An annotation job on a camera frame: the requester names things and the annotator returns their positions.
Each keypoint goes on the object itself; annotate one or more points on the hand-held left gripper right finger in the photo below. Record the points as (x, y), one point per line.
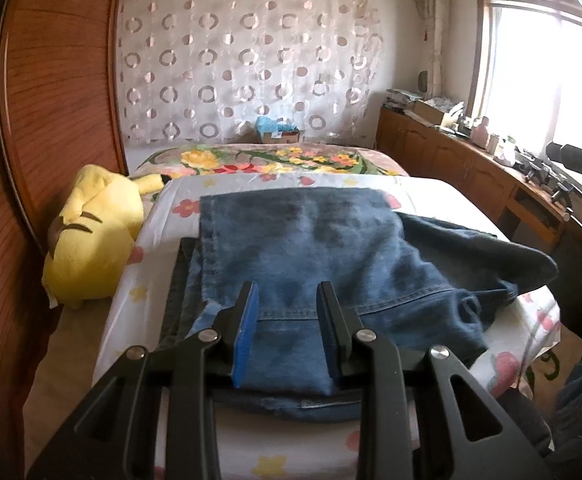
(332, 330)

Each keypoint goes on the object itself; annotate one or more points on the yellow plush toy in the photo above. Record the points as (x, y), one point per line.
(91, 240)

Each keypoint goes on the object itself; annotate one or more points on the sheer circle pattern curtain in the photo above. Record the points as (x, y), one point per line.
(246, 60)

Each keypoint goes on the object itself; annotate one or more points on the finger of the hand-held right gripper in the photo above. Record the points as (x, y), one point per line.
(581, 160)

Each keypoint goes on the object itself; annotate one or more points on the pink floral blanket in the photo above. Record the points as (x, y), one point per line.
(271, 157)

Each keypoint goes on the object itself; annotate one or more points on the low wooden cabinet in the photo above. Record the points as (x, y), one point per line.
(446, 155)

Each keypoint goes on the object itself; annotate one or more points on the green capped bottle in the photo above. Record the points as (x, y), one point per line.
(510, 150)

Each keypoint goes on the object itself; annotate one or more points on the white strawberry print sheet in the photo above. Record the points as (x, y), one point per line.
(171, 205)

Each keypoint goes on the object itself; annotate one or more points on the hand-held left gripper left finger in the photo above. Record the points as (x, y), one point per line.
(247, 330)

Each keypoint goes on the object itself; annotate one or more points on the open flat cardboard box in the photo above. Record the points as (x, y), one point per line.
(431, 112)

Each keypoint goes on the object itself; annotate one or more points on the white jar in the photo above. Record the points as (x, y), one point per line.
(494, 142)

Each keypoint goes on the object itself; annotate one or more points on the cream bed mattress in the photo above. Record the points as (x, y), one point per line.
(66, 375)

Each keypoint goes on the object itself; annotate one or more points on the cream patterned window curtain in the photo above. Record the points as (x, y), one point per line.
(433, 20)

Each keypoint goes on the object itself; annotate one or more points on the black clamp device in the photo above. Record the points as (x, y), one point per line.
(535, 170)
(563, 197)

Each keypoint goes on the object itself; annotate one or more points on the small cardboard box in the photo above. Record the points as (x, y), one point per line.
(281, 137)

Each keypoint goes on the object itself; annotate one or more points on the dark oval wall ornament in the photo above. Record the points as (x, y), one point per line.
(423, 81)

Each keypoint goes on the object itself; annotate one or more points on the blue denim pants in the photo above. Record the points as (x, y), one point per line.
(321, 240)

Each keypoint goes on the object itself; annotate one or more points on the stack of printed papers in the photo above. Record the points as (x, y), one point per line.
(401, 99)

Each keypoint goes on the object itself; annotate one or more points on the wooden framed window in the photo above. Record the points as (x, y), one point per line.
(531, 75)

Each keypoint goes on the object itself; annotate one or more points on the patterned cloth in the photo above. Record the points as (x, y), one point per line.
(448, 105)

